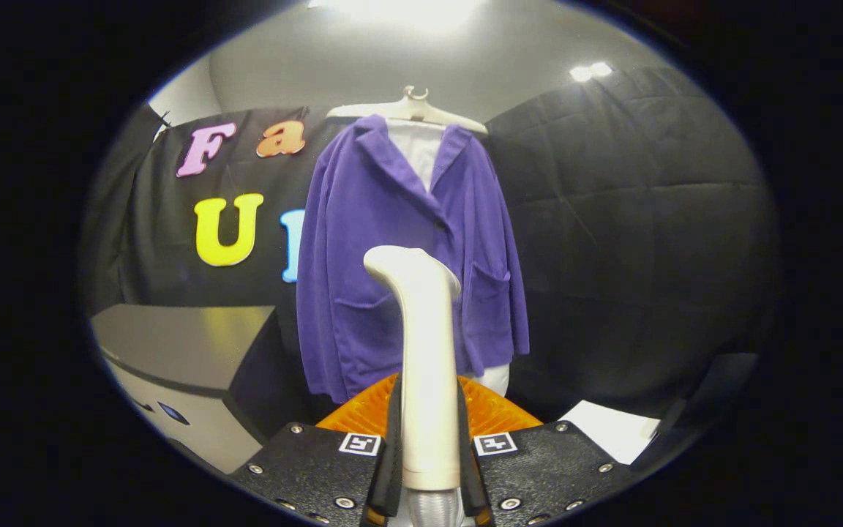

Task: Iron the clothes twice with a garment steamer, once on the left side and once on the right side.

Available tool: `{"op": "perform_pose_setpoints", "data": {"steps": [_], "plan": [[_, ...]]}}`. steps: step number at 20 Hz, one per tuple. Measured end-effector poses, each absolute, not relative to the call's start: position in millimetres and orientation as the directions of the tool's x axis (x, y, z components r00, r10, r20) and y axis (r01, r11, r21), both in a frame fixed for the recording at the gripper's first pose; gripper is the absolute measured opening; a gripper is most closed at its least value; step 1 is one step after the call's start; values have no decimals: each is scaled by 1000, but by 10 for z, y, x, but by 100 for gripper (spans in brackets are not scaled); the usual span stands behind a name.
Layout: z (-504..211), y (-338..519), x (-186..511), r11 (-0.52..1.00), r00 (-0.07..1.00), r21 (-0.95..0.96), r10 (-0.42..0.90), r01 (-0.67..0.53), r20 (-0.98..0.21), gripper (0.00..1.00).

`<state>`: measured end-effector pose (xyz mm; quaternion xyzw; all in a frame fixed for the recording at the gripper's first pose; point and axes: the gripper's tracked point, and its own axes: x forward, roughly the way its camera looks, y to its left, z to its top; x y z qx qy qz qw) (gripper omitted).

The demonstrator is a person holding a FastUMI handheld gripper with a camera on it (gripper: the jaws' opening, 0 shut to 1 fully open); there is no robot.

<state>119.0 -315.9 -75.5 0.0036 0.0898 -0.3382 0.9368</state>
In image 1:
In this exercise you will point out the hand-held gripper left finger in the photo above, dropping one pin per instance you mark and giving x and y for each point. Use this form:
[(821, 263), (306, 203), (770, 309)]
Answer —
[(319, 472)]

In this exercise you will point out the grey cabinet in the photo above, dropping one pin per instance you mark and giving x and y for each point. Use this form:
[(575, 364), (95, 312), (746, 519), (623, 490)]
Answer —
[(173, 344)]

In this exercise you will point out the rectangular ceiling light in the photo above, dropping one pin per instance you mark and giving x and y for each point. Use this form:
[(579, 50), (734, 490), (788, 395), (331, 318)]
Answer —
[(591, 71)]

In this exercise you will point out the white paper sheet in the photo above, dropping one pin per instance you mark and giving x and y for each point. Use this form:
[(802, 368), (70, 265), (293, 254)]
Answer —
[(612, 432)]

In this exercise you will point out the large round ceiling light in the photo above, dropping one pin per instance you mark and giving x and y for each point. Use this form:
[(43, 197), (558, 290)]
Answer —
[(399, 11)]

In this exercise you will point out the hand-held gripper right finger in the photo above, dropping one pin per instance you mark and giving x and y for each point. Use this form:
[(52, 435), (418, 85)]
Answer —
[(538, 472)]

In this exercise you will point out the white garment steamer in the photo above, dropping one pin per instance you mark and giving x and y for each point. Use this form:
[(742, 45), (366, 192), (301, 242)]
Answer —
[(429, 366)]

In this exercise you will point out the white undershirt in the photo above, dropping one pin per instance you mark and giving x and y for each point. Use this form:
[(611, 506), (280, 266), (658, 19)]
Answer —
[(421, 150)]

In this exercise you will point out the white clothes hanger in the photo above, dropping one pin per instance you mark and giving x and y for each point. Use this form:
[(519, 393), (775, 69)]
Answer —
[(410, 110)]

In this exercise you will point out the purple jacket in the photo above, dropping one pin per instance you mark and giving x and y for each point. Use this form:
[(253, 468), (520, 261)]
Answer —
[(363, 241)]

